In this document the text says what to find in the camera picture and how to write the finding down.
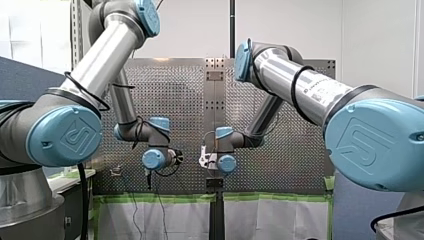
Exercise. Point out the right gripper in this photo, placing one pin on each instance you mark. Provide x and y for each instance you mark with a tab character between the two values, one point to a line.
212	160

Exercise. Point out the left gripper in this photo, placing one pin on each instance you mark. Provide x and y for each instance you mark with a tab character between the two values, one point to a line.
179	157

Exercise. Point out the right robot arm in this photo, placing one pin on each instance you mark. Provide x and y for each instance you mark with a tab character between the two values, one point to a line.
373	143

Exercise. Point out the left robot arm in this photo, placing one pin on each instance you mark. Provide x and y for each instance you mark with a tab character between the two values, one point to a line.
100	56

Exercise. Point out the perforated metal upright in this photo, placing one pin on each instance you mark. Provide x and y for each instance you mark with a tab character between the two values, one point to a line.
77	33

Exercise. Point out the connector holder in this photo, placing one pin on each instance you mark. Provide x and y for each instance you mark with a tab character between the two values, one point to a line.
116	171

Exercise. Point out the black pole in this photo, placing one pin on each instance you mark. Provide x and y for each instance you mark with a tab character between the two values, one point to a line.
232	30

